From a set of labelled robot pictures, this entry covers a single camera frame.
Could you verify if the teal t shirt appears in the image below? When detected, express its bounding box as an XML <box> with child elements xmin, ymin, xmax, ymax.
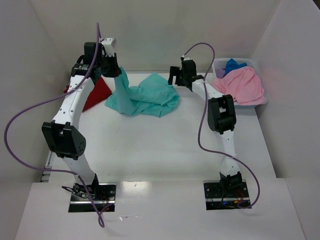
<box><xmin>104</xmin><ymin>67</ymin><xmax>180</xmax><ymax>118</ymax></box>

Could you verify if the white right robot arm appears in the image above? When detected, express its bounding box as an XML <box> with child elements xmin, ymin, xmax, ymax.
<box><xmin>168</xmin><ymin>56</ymin><xmax>243</xmax><ymax>197</ymax></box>

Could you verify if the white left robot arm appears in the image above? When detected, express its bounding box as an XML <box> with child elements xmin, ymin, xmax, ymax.
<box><xmin>41</xmin><ymin>38</ymin><xmax>122</xmax><ymax>196</ymax></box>

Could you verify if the red folded t shirt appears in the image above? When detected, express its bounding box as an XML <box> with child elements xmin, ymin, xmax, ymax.
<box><xmin>59</xmin><ymin>75</ymin><xmax>112</xmax><ymax>113</ymax></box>

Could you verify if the white plastic laundry basket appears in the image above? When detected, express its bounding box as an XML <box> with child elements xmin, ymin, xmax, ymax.
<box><xmin>212</xmin><ymin>57</ymin><xmax>268</xmax><ymax>108</ymax></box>

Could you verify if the purple t shirt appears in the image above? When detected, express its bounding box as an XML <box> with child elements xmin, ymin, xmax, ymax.
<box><xmin>215</xmin><ymin>67</ymin><xmax>226</xmax><ymax>79</ymax></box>

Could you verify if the blue t shirt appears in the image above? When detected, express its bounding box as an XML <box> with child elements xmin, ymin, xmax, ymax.
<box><xmin>225</xmin><ymin>58</ymin><xmax>247</xmax><ymax>75</ymax></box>

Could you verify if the pink t shirt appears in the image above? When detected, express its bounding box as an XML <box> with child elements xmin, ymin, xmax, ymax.
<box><xmin>211</xmin><ymin>66</ymin><xmax>267</xmax><ymax>106</ymax></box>

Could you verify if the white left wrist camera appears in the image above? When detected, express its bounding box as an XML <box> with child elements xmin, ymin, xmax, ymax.
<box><xmin>101</xmin><ymin>37</ymin><xmax>116</xmax><ymax>57</ymax></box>

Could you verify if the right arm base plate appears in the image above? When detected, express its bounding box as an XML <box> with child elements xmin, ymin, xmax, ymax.
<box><xmin>203</xmin><ymin>180</ymin><xmax>251</xmax><ymax>211</ymax></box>

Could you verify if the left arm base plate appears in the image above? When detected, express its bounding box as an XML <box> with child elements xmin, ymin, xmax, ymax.
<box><xmin>62</xmin><ymin>182</ymin><xmax>117</xmax><ymax>213</ymax></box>

